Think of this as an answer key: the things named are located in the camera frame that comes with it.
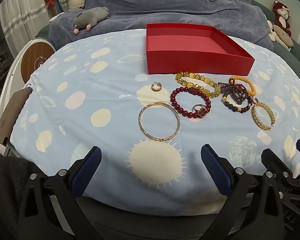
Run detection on red monkey plush toy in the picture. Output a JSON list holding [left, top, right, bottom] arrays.
[[272, 0, 292, 37]]

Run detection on green sofa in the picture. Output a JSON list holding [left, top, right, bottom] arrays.
[[250, 0, 300, 73]]

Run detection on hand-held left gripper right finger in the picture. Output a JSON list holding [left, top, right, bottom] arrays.
[[200, 144, 291, 240]]

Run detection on red cardboard box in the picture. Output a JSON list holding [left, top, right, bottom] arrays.
[[145, 23, 255, 77]]

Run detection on silver tinsel garland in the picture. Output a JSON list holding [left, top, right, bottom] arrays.
[[4, 4, 68, 37]]

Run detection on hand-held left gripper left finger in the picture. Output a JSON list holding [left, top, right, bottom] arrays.
[[17, 146, 103, 240]]

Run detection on dark bead bracelet gold accents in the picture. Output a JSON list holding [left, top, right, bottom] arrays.
[[221, 94, 253, 113]]

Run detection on thin gold bangle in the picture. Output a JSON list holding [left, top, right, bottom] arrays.
[[138, 102, 181, 142]]

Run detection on red clover ring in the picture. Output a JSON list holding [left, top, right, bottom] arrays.
[[192, 104, 207, 117]]

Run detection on orange bead bracelet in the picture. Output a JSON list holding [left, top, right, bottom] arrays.
[[230, 76, 256, 97]]

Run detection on red ribbon bow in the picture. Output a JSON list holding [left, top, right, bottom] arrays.
[[44, 0, 58, 12]]

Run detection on white curtain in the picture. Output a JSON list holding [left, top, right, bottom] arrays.
[[0, 0, 63, 53]]

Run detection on grey blue blanket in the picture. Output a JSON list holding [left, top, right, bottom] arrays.
[[48, 0, 274, 52]]

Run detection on wide gold woven bangle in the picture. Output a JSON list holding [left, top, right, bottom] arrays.
[[251, 101, 276, 130]]

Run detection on dark red bead bracelet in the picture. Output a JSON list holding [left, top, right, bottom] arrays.
[[170, 87, 212, 119]]

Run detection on garnet small bead bracelet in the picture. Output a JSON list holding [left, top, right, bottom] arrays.
[[218, 81, 253, 105]]

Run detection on beige round plush toy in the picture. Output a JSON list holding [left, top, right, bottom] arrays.
[[275, 25, 294, 49]]

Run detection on light blue planet print cloth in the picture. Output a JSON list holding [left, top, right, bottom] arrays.
[[9, 27, 300, 215]]

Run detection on round wooden side table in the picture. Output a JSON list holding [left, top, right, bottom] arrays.
[[20, 39, 57, 83]]

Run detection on grey mouse plush toy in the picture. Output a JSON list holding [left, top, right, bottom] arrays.
[[73, 7, 110, 35]]

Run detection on yellow green bead bracelet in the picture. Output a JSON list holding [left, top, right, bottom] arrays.
[[175, 72, 222, 98]]

